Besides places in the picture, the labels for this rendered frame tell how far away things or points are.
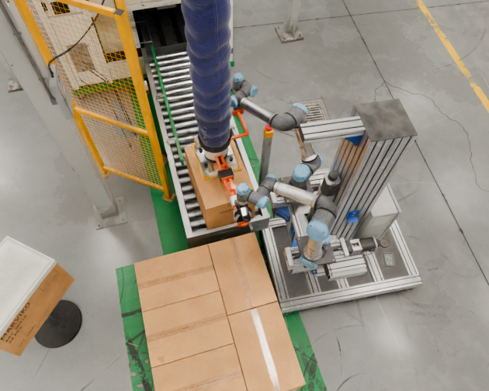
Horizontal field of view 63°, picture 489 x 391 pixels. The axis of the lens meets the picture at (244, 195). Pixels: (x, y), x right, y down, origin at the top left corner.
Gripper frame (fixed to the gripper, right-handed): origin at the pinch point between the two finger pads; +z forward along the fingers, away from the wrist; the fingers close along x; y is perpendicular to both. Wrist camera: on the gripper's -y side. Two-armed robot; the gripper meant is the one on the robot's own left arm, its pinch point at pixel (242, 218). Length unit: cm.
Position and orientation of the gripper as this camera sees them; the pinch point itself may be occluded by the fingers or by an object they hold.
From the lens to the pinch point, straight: 260.0
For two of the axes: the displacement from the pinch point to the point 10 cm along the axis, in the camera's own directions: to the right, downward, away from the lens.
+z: -0.3, 5.1, 8.6
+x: -9.5, 2.6, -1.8
